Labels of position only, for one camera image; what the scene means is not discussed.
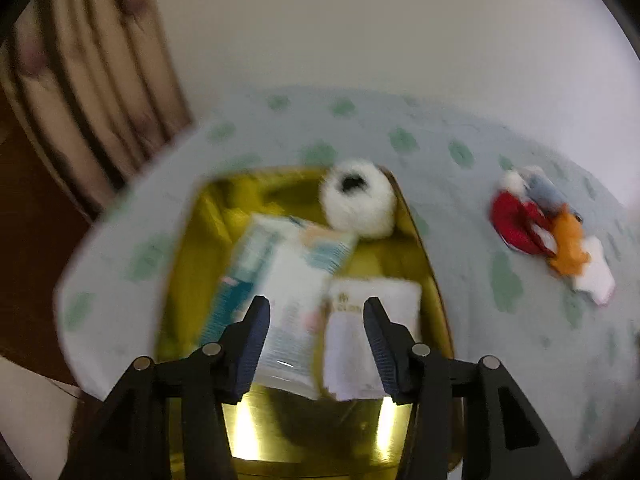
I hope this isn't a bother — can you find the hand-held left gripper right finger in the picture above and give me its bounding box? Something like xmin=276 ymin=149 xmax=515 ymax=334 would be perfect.
xmin=363 ymin=297 xmax=574 ymax=480

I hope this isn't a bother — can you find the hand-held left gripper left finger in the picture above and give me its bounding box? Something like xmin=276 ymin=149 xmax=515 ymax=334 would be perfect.
xmin=60 ymin=296 xmax=273 ymax=480

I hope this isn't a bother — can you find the red tin box gold interior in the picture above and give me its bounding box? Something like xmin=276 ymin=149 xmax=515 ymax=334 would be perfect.
xmin=152 ymin=164 xmax=462 ymax=476

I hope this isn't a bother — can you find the red and white sock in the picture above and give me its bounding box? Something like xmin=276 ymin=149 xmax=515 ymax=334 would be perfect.
xmin=490 ymin=170 xmax=557 ymax=256

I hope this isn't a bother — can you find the orange cloth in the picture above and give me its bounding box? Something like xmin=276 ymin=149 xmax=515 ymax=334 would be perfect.
xmin=546 ymin=205 xmax=592 ymax=277

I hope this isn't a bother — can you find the white pink-trimmed baby garment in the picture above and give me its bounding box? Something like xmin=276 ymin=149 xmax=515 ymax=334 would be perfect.
xmin=570 ymin=235 xmax=616 ymax=307

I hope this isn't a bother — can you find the light blue cloth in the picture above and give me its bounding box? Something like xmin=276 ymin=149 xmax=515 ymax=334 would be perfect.
xmin=525 ymin=167 xmax=564 ymax=214

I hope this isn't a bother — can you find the blue and white tissue pack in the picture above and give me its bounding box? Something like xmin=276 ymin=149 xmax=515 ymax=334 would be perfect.
xmin=200 ymin=212 xmax=359 ymax=401

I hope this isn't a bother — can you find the white fluffy plush toy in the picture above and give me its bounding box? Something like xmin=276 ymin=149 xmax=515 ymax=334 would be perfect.
xmin=319 ymin=158 xmax=399 ymax=239

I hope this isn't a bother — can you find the green-patterned white tablecloth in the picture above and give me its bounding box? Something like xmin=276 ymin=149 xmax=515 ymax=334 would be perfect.
xmin=54 ymin=85 xmax=640 ymax=479

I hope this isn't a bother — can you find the beige floral curtain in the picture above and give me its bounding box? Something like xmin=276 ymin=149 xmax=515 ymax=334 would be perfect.
xmin=0 ymin=0 xmax=194 ymax=224

